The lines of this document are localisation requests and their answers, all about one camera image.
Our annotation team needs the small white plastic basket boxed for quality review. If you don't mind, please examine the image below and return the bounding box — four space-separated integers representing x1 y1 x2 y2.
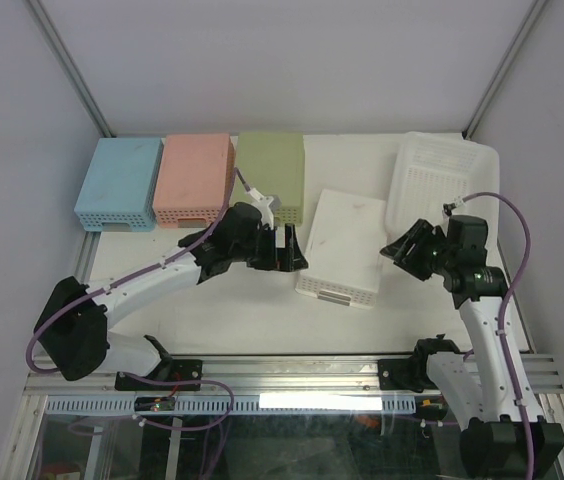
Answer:
295 189 387 309

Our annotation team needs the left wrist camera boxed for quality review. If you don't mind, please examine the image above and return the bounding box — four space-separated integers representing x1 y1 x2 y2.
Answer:
247 188 281 228

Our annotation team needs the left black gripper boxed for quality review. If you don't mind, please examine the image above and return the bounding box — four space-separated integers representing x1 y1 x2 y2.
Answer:
232 223 308 273

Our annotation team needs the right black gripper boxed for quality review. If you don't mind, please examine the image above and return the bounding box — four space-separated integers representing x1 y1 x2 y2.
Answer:
379 218 455 281

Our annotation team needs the blue plastic basket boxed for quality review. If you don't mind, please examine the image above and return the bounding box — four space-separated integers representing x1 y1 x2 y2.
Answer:
74 137 163 232

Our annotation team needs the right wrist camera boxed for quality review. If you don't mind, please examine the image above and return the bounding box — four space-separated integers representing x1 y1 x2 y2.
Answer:
443 197 465 217

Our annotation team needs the aluminium frame post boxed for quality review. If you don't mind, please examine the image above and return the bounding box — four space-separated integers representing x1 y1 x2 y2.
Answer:
23 0 116 138
462 0 552 140

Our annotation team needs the pink plastic basket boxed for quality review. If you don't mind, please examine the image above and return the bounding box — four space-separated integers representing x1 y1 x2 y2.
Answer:
153 133 235 228

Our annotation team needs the large white plastic container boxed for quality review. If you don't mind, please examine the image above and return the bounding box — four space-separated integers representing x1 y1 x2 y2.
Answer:
385 132 500 240

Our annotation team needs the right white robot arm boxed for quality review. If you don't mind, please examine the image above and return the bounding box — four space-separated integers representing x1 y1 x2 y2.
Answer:
381 215 564 479

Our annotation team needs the green plastic basket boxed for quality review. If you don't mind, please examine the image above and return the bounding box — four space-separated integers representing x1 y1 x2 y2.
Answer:
235 132 305 226

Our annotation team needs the white slotted cable duct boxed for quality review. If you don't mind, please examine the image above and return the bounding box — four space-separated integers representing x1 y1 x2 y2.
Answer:
46 393 416 416

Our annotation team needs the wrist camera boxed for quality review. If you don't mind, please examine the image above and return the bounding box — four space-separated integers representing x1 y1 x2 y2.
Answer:
247 188 281 228
443 197 465 217

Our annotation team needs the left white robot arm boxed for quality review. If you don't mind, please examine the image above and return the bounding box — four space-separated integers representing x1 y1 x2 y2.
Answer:
31 202 308 389

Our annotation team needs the right aluminium frame post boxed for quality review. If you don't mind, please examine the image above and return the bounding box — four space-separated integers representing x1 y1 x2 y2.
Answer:
462 0 552 140

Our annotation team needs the aluminium mounting rail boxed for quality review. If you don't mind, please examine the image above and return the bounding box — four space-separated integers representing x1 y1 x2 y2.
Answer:
24 353 564 395

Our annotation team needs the left aluminium frame post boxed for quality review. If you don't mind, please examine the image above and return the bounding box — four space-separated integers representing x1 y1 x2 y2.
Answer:
23 0 116 138

